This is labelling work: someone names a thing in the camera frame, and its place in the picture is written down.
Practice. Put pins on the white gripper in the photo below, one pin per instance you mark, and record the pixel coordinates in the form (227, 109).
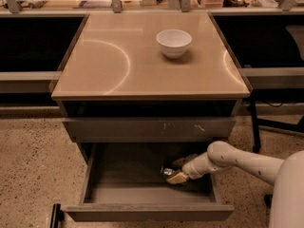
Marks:
(191, 169)

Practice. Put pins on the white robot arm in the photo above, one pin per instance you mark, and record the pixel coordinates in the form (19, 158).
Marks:
(286, 176)

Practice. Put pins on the closed grey top drawer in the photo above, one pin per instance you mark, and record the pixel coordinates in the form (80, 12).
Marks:
(148, 130)

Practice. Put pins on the open grey middle drawer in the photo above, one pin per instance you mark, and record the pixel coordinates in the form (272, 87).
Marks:
(123, 182)

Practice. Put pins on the grey drawer cabinet with counter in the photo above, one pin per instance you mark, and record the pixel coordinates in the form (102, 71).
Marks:
(117, 70)

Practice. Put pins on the black rolling stand leg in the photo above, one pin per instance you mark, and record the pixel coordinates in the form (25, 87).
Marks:
(253, 111)

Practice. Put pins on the white ceramic bowl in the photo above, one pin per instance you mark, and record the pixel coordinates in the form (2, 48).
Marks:
(173, 42)

